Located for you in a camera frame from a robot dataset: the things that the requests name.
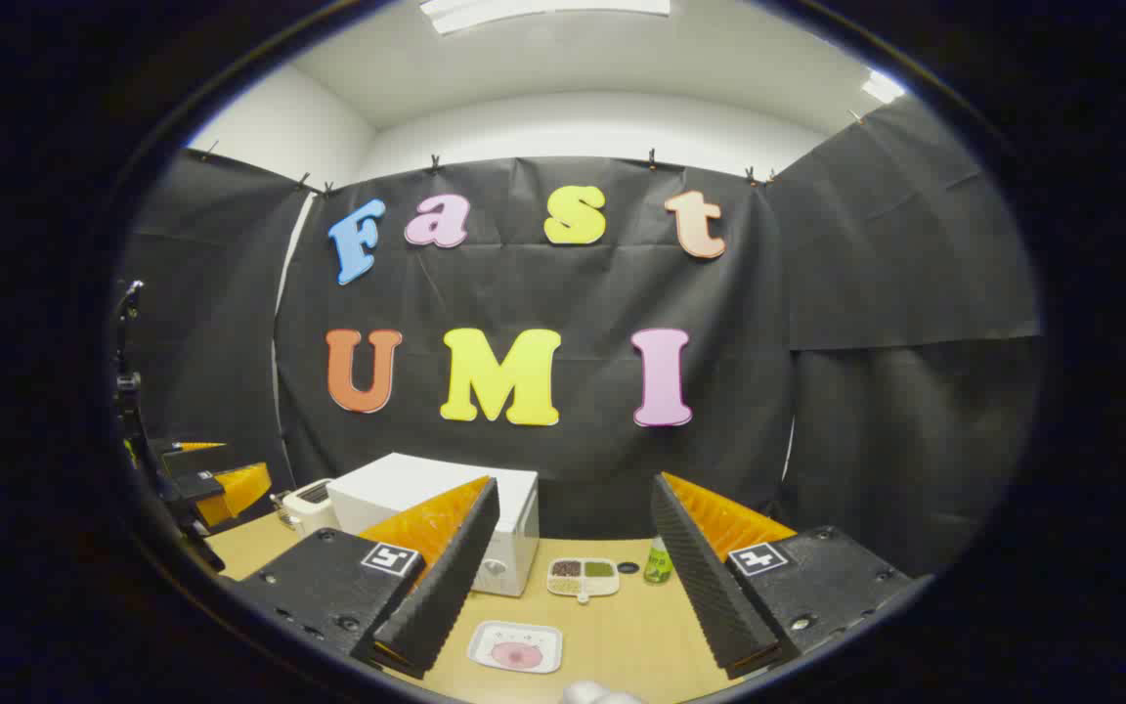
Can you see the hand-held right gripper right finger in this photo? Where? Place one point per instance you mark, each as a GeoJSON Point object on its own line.
{"type": "Point", "coordinates": [705, 577]}

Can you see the white microwave oven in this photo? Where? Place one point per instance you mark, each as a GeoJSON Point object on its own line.
{"type": "Point", "coordinates": [407, 484]}

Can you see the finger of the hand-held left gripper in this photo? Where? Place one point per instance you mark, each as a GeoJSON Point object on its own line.
{"type": "Point", "coordinates": [236, 489]}
{"type": "Point", "coordinates": [192, 462]}

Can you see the small ceiling light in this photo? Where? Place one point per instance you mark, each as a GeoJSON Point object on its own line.
{"type": "Point", "coordinates": [883, 86]}

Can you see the white divided dish with grains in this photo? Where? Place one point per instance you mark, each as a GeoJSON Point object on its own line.
{"type": "Point", "coordinates": [583, 577]}

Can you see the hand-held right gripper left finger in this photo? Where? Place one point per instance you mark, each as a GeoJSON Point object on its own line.
{"type": "Point", "coordinates": [446, 577]}

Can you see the green label bottle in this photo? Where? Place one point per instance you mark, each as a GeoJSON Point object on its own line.
{"type": "Point", "coordinates": [658, 562]}

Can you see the long ceiling light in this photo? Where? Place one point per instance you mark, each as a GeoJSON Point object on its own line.
{"type": "Point", "coordinates": [543, 12]}

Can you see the white plate with pink food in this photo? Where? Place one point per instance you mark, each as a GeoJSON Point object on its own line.
{"type": "Point", "coordinates": [516, 647]}

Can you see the white toaster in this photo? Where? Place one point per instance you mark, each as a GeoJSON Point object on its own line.
{"type": "Point", "coordinates": [309, 508]}

